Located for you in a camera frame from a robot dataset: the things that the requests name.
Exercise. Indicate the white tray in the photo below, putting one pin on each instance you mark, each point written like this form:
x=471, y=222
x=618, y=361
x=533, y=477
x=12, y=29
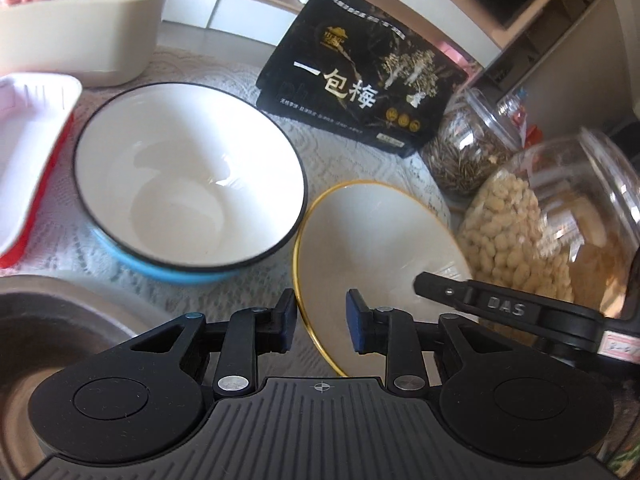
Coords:
x=30, y=160

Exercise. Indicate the white lace tablecloth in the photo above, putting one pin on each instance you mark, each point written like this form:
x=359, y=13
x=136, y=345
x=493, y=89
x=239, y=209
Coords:
x=320, y=152

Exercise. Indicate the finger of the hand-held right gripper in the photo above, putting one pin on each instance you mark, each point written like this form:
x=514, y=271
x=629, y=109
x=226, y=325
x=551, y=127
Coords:
x=500, y=305

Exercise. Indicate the glass jar of peanuts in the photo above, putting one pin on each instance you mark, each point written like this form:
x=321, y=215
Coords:
x=510, y=230

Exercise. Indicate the red tray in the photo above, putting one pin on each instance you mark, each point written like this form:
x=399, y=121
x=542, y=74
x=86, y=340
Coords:
x=10, y=259

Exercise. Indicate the glass jar of sunflower seeds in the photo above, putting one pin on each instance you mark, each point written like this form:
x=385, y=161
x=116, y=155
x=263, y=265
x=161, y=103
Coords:
x=460, y=155

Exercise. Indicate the blue bowl with black rim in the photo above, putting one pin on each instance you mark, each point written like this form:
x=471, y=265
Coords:
x=190, y=175

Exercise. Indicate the black snack package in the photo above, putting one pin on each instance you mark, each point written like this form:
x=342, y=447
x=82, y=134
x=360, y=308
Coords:
x=350, y=75

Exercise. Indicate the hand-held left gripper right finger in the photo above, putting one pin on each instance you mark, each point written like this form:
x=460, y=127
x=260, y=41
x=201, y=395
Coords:
x=357, y=325

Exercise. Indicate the beige plastic container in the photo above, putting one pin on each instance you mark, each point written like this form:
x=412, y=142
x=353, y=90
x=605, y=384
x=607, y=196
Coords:
x=75, y=35

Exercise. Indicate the yellow-rimmed bowl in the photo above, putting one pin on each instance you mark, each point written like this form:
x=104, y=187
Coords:
x=380, y=240

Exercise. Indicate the metal basin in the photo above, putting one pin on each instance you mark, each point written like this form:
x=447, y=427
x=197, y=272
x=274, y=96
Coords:
x=50, y=330

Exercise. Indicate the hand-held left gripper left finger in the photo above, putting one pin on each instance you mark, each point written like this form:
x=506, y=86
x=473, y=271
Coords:
x=287, y=322

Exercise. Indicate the white cabinet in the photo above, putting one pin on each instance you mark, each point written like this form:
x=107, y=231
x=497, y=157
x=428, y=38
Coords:
x=240, y=15

